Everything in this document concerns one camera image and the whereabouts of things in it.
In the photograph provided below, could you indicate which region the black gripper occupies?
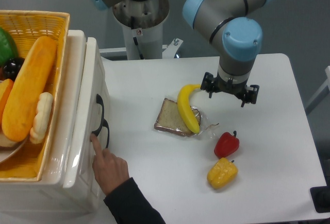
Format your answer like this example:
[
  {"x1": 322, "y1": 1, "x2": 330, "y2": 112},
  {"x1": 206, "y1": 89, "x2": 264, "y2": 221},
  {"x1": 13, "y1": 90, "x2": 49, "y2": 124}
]
[{"x1": 200, "y1": 72, "x2": 259, "y2": 107}]

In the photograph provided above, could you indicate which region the white drawer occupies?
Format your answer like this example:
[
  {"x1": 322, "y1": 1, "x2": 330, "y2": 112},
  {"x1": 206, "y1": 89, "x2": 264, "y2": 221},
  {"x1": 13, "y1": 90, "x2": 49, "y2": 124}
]
[{"x1": 63, "y1": 37, "x2": 109, "y2": 188}]

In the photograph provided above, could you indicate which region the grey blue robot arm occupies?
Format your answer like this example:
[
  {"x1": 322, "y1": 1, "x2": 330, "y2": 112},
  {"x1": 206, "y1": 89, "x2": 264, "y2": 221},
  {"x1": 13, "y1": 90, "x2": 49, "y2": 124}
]
[{"x1": 92, "y1": 0, "x2": 272, "y2": 104}]

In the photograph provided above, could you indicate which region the black sleeved forearm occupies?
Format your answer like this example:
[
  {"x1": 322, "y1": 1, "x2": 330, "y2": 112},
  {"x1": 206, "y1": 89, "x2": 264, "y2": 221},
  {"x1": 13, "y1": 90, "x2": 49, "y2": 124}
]
[{"x1": 104, "y1": 178, "x2": 165, "y2": 223}]

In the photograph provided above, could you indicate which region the white drawer cabinet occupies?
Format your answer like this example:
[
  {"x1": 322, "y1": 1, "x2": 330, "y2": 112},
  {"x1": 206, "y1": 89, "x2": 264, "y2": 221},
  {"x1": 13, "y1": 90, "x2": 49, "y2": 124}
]
[{"x1": 1, "y1": 30, "x2": 101, "y2": 212}]

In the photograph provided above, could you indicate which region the person's right hand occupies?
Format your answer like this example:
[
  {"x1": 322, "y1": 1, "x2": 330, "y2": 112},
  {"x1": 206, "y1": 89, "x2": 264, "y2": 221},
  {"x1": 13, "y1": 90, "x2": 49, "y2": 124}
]
[{"x1": 90, "y1": 133, "x2": 129, "y2": 196}]

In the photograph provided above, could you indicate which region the yellow toy banana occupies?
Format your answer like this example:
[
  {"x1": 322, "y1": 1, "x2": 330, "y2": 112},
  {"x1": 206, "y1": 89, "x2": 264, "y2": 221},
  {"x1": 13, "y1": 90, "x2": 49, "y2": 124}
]
[{"x1": 177, "y1": 84, "x2": 201, "y2": 134}]

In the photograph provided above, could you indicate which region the red toy bell pepper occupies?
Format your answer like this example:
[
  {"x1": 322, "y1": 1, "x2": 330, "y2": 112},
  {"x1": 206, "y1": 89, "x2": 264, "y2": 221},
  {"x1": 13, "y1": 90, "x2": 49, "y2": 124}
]
[{"x1": 214, "y1": 131, "x2": 240, "y2": 159}]

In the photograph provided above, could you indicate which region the wrapped bread slice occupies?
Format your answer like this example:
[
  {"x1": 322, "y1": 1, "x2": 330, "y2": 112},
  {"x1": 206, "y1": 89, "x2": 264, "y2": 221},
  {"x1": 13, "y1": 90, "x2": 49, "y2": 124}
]
[{"x1": 154, "y1": 97, "x2": 220, "y2": 140}]

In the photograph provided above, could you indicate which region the yellow toy bell pepper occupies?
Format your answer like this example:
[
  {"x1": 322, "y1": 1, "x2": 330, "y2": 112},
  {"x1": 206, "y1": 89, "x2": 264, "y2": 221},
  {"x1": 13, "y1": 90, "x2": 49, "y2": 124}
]
[{"x1": 207, "y1": 158, "x2": 238, "y2": 189}]

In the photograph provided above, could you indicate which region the black device at table edge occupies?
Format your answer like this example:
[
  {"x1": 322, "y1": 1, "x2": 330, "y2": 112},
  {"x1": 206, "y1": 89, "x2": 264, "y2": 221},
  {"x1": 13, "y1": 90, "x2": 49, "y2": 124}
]
[{"x1": 310, "y1": 186, "x2": 330, "y2": 213}]

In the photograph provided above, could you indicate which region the white toy pastry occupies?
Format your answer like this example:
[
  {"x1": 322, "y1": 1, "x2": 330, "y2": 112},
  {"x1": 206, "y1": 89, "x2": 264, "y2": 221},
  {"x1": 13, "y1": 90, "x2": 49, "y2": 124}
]
[{"x1": 29, "y1": 92, "x2": 53, "y2": 144}]

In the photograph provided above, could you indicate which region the orange toy baguette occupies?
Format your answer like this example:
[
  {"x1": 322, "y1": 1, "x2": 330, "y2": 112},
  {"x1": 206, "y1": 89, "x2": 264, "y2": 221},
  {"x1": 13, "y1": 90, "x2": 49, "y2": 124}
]
[{"x1": 1, "y1": 36, "x2": 57, "y2": 142}]

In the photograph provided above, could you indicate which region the yellow wicker basket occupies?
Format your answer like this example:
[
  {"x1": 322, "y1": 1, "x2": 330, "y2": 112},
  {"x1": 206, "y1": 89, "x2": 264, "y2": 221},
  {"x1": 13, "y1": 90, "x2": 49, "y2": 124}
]
[{"x1": 1, "y1": 10, "x2": 70, "y2": 183}]

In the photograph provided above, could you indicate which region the black toy berry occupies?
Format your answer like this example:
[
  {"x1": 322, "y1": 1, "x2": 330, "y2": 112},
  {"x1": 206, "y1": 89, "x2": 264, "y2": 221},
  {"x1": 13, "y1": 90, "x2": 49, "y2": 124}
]
[{"x1": 2, "y1": 57, "x2": 25, "y2": 81}]

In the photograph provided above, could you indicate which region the orange toy fruit slice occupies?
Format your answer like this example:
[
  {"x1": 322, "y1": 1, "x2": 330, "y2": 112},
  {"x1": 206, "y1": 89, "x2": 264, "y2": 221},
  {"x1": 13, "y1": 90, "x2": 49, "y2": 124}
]
[{"x1": 0, "y1": 79, "x2": 14, "y2": 120}]

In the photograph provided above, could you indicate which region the green toy vegetable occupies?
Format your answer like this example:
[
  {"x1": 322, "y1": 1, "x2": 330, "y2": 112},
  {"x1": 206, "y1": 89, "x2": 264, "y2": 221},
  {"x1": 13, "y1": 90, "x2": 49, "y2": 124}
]
[{"x1": 0, "y1": 28, "x2": 19, "y2": 66}]

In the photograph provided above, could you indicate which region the white plate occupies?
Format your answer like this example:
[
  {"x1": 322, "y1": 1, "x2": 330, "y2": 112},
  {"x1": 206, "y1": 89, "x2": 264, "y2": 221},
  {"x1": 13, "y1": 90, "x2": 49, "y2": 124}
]
[{"x1": 1, "y1": 133, "x2": 28, "y2": 163}]

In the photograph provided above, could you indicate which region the white furniture frame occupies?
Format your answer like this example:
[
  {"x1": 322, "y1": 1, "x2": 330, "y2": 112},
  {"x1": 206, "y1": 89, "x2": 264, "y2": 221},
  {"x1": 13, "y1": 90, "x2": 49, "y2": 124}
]
[{"x1": 305, "y1": 66, "x2": 329, "y2": 115}]

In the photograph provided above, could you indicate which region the lower drawer black handle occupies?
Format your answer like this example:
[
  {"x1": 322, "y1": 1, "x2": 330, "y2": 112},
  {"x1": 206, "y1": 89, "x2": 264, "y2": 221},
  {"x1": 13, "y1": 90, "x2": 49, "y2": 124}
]
[{"x1": 102, "y1": 119, "x2": 110, "y2": 148}]

